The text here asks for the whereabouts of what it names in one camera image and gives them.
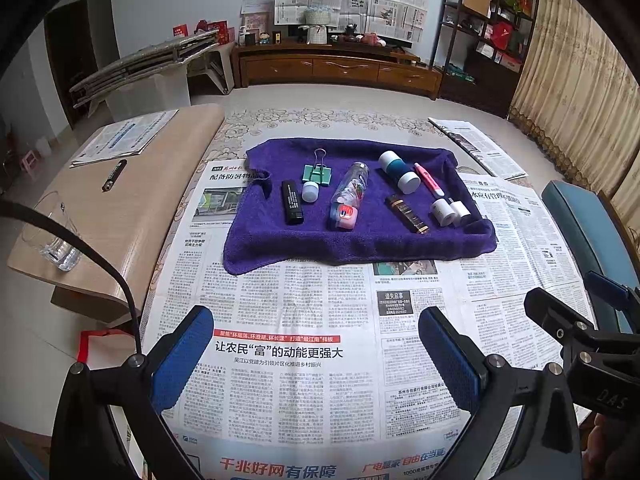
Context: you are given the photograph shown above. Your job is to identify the dark display shelf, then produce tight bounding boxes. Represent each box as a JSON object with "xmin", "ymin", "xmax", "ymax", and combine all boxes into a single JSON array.
[{"xmin": 432, "ymin": 0, "xmax": 543, "ymax": 121}]

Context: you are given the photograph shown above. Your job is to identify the beige wooden side table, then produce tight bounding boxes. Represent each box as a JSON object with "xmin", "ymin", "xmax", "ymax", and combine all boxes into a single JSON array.
[{"xmin": 7, "ymin": 104, "xmax": 226, "ymax": 323}]

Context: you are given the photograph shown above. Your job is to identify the red gift boxes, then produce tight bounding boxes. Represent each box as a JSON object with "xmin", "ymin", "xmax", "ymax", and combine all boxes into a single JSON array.
[{"xmin": 172, "ymin": 20, "xmax": 236, "ymax": 46}]

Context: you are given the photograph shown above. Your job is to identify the white cloth bag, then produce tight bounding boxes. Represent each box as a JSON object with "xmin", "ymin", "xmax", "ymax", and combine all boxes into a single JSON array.
[{"xmin": 299, "ymin": 5, "xmax": 335, "ymax": 45}]

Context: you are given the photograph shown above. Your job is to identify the grey folding cot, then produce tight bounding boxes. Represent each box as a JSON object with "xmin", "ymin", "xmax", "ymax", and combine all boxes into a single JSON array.
[{"xmin": 69, "ymin": 30, "xmax": 223, "ymax": 108}]

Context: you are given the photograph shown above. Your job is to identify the white USB charger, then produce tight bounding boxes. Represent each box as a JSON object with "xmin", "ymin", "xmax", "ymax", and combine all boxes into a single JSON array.
[{"xmin": 447, "ymin": 199, "xmax": 473, "ymax": 226}]

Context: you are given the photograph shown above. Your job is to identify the black and gold lighter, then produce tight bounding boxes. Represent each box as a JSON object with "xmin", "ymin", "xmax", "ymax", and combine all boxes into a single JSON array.
[{"xmin": 384, "ymin": 195, "xmax": 431, "ymax": 235}]

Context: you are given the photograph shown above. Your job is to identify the blue cushioned chair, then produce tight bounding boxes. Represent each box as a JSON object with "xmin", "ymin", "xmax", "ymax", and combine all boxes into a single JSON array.
[{"xmin": 541, "ymin": 180, "xmax": 640, "ymax": 336}]

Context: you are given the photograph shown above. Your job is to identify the beige curtain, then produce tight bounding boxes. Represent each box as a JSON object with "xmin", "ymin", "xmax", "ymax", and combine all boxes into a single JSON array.
[{"xmin": 507, "ymin": 0, "xmax": 640, "ymax": 196}]

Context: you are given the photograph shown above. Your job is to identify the black tube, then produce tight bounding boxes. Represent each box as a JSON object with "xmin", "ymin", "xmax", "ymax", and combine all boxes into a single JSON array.
[{"xmin": 281, "ymin": 180, "xmax": 306, "ymax": 225}]

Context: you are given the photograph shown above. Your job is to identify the green binder clip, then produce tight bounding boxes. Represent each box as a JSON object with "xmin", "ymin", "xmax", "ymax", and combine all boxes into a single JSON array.
[{"xmin": 301, "ymin": 149, "xmax": 335, "ymax": 187}]

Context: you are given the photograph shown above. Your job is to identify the purple towel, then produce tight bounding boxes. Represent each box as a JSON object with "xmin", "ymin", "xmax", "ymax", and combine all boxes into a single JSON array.
[{"xmin": 222, "ymin": 137, "xmax": 498, "ymax": 276}]

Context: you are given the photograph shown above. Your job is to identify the white and teal bottle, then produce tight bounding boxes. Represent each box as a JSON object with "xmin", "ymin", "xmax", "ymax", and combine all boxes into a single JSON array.
[{"xmin": 377, "ymin": 151, "xmax": 421, "ymax": 194}]

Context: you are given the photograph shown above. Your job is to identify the black cable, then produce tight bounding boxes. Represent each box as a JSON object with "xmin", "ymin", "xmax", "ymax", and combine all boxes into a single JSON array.
[{"xmin": 0, "ymin": 200, "xmax": 143, "ymax": 361}]

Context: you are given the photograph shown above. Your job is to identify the black pen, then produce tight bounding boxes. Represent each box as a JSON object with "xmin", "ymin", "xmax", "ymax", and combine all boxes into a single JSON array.
[{"xmin": 101, "ymin": 159, "xmax": 128, "ymax": 192}]

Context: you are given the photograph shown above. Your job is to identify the wall calendar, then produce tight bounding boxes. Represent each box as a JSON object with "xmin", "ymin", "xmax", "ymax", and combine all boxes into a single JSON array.
[{"xmin": 241, "ymin": 0, "xmax": 275, "ymax": 31}]

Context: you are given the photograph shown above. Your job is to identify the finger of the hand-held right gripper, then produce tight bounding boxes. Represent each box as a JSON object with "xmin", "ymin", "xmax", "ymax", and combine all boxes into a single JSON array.
[
  {"xmin": 524, "ymin": 287, "xmax": 601, "ymax": 343},
  {"xmin": 585, "ymin": 270, "xmax": 633, "ymax": 311}
]

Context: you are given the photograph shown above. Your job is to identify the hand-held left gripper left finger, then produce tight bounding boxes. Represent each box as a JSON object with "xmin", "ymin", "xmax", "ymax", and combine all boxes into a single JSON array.
[{"xmin": 50, "ymin": 305, "xmax": 216, "ymax": 480}]

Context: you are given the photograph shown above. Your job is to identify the white plastic stool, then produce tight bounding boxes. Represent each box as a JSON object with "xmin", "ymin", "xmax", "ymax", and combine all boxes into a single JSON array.
[{"xmin": 187, "ymin": 42, "xmax": 236, "ymax": 96}]

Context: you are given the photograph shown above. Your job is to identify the small white jar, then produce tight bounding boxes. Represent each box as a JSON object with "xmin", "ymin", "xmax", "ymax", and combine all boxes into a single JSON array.
[{"xmin": 431, "ymin": 198, "xmax": 455, "ymax": 227}]

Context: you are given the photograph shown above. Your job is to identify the wooden TV cabinet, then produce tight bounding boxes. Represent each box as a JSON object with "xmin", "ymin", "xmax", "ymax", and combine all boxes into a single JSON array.
[{"xmin": 232, "ymin": 42, "xmax": 443, "ymax": 101}]

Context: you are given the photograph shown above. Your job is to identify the large spread newspaper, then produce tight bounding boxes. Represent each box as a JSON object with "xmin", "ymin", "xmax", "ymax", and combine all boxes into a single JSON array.
[{"xmin": 110, "ymin": 165, "xmax": 601, "ymax": 480}]

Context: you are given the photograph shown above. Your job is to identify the pink earpick flashlight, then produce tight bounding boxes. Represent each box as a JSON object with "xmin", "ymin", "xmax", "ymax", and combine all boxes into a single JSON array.
[{"xmin": 413, "ymin": 162, "xmax": 445, "ymax": 202}]

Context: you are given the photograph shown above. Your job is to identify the person's right hand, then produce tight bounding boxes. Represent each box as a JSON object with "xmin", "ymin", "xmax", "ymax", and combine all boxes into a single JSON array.
[{"xmin": 592, "ymin": 410, "xmax": 640, "ymax": 480}]

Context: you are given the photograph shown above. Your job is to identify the newspapers on wall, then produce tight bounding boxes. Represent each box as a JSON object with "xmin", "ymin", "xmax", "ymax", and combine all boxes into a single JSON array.
[{"xmin": 274, "ymin": 0, "xmax": 431, "ymax": 41}]

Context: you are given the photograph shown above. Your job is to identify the clear mint bottle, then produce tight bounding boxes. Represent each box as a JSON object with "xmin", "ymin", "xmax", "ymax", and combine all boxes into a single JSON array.
[{"xmin": 328, "ymin": 161, "xmax": 370, "ymax": 228}]

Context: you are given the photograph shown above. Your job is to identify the clear drinking glass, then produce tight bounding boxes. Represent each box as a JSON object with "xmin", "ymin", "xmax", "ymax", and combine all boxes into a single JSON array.
[{"xmin": 22, "ymin": 191, "xmax": 83, "ymax": 272}]

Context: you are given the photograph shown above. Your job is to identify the tea set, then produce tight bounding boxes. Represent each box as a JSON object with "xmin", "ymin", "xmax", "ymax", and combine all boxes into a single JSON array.
[{"xmin": 332, "ymin": 22, "xmax": 388, "ymax": 48}]

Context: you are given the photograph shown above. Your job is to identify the stack of papers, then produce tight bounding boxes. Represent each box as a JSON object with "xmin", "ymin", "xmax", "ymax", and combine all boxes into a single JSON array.
[{"xmin": 70, "ymin": 109, "xmax": 180, "ymax": 169}]

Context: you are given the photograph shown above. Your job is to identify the red bag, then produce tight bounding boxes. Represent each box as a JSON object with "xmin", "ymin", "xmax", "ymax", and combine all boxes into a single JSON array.
[{"xmin": 75, "ymin": 329, "xmax": 131, "ymax": 366}]

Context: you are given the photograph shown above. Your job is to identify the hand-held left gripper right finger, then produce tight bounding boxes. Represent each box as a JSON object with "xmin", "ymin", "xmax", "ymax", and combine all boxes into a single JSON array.
[{"xmin": 417, "ymin": 306, "xmax": 588, "ymax": 480}]

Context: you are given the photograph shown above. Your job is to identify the folded newspaper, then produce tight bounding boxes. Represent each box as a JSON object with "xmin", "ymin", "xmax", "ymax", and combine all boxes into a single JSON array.
[{"xmin": 428, "ymin": 116, "xmax": 529, "ymax": 182}]

